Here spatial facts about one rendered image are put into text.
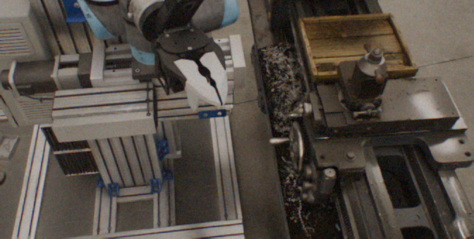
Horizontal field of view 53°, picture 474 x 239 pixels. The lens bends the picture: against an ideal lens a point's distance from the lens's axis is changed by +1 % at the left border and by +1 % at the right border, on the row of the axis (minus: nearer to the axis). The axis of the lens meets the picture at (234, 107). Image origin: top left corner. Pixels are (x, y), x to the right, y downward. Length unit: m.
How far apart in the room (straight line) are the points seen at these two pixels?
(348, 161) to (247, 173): 1.08
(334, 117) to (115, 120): 0.63
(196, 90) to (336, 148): 0.85
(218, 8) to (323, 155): 0.66
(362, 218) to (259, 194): 1.05
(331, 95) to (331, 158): 0.20
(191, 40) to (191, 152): 1.57
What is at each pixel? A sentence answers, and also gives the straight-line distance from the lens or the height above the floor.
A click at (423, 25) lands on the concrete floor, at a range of 3.40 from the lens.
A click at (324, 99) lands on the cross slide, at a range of 1.45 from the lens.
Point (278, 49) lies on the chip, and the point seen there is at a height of 0.58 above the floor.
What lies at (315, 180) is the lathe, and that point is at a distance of 1.51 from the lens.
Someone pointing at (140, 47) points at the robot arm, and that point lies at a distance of 0.89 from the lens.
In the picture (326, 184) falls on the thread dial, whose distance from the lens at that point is 1.42.
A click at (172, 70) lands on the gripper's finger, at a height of 1.59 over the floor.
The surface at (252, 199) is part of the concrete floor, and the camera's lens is 2.34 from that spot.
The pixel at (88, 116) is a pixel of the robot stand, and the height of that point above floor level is 1.07.
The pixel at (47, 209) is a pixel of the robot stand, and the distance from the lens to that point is 2.23.
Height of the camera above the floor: 2.05
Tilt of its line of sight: 50 degrees down
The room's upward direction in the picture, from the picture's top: straight up
